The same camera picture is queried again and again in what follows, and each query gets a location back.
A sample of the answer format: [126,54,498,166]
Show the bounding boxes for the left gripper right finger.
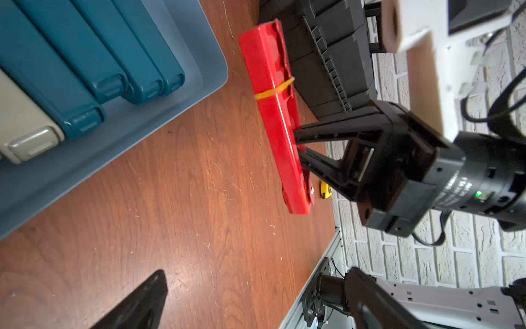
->
[345,267,426,328]

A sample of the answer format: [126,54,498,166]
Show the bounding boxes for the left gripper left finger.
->
[92,270,168,329]

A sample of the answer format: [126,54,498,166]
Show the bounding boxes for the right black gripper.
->
[294,101,464,237]

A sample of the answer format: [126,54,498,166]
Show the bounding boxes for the red pliers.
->
[239,19,315,215]

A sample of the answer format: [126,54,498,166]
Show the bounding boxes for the blue plastic storage tray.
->
[1,1,228,238]

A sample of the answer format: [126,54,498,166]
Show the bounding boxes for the teal pliers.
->
[1,1,105,139]
[112,0,186,96]
[15,1,128,104]
[72,0,163,105]

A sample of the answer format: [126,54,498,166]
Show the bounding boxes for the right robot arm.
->
[295,101,525,328]

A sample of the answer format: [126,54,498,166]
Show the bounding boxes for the yellow tape measure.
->
[320,182,333,200]

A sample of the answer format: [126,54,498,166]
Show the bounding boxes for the black plastic toolbox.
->
[258,0,378,120]

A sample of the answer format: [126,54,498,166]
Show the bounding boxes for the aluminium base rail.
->
[279,228,355,328]

